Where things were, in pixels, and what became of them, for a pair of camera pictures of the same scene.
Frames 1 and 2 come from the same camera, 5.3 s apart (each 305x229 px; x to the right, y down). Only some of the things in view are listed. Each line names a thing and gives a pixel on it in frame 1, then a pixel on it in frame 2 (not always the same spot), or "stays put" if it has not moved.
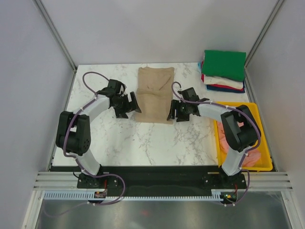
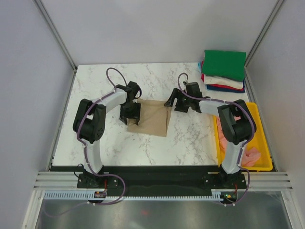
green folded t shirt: x=227 y=64 stays put
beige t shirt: x=154 y=94 → x=154 y=118
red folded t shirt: x=202 y=79 stays put
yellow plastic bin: x=265 y=162 stays put
